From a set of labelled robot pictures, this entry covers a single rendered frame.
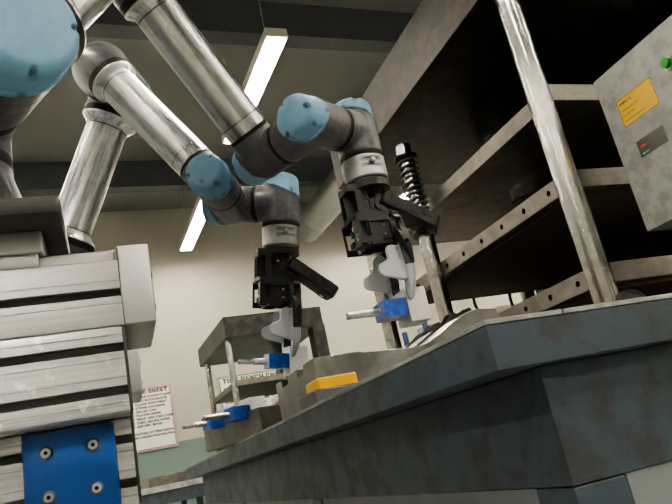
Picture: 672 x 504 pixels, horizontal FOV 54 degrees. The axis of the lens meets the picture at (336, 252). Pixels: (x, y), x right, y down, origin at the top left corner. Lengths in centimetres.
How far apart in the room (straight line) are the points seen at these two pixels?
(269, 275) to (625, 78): 95
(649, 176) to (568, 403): 116
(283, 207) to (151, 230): 769
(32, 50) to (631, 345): 62
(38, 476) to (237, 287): 818
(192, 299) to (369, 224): 771
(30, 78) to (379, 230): 57
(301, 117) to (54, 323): 50
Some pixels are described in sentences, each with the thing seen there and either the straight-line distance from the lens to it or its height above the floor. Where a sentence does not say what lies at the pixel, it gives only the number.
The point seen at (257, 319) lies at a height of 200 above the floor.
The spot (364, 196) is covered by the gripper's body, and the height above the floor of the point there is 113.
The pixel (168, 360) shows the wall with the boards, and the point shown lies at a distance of 849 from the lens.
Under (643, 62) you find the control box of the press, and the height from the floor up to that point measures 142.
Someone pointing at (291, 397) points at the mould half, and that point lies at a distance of 126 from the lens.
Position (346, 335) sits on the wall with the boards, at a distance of 916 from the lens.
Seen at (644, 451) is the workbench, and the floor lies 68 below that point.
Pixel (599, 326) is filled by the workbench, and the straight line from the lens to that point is 56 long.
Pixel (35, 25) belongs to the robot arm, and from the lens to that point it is 77.
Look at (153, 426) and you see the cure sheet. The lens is 833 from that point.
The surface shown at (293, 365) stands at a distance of 127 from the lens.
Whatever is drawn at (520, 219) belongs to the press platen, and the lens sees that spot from 192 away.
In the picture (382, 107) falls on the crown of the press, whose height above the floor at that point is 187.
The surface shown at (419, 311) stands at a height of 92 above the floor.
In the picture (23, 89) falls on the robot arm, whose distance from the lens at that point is 77.
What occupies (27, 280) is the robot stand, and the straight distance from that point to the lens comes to 76.
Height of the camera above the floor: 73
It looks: 17 degrees up
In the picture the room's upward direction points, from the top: 12 degrees counter-clockwise
